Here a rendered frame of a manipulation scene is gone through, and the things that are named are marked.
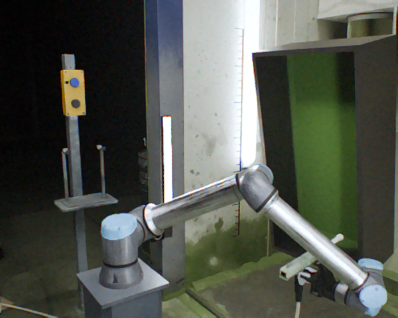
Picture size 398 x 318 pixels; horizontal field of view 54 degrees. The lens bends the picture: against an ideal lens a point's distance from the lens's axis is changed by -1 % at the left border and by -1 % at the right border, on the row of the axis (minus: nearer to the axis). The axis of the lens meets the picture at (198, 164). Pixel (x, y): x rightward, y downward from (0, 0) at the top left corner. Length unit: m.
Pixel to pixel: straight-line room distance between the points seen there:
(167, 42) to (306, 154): 1.10
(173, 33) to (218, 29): 0.35
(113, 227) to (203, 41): 1.45
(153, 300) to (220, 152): 1.32
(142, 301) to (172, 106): 1.26
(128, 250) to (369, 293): 0.93
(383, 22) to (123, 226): 2.40
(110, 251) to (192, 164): 1.12
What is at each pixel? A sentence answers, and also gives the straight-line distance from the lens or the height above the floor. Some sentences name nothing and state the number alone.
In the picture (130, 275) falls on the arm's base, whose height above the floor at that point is 0.69.
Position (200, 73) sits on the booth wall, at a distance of 2.60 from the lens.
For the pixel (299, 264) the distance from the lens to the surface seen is 1.83.
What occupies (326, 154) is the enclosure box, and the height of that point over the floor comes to 1.06.
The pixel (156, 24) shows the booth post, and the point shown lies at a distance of 2.47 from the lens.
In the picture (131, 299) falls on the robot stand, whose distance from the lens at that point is 1.69.
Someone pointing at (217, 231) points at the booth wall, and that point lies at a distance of 2.89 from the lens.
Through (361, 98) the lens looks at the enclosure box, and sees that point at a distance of 1.85.
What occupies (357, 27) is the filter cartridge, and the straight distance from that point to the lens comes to 3.26.
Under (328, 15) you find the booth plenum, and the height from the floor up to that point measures 1.99.
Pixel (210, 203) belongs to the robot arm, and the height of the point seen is 0.99.
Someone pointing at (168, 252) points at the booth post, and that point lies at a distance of 2.70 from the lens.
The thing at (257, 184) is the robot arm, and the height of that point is 1.11.
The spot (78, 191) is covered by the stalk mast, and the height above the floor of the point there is 0.82.
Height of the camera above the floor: 1.48
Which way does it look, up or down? 12 degrees down
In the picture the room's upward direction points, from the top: straight up
